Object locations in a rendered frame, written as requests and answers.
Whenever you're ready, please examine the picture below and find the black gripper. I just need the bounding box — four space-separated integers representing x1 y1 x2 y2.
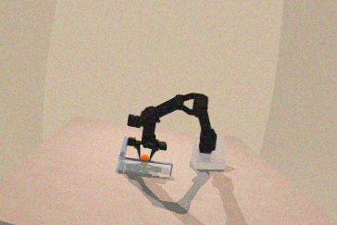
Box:
127 130 167 160

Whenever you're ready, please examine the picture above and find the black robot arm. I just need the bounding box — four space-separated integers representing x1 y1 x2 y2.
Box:
127 93 217 154

